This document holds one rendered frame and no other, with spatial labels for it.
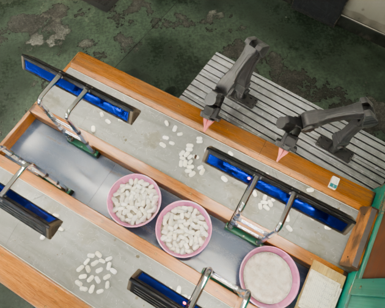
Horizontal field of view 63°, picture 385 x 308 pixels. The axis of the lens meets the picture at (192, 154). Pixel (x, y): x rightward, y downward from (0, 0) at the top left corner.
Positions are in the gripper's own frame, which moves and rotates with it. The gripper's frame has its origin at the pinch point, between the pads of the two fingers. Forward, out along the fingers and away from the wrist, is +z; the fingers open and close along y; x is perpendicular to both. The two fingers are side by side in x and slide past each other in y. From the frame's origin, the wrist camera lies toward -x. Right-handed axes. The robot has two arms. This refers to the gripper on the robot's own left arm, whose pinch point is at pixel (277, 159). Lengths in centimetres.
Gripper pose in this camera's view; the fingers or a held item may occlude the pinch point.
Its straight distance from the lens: 156.9
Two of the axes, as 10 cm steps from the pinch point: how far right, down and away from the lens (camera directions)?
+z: -3.8, 8.6, 3.4
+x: 3.1, -2.3, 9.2
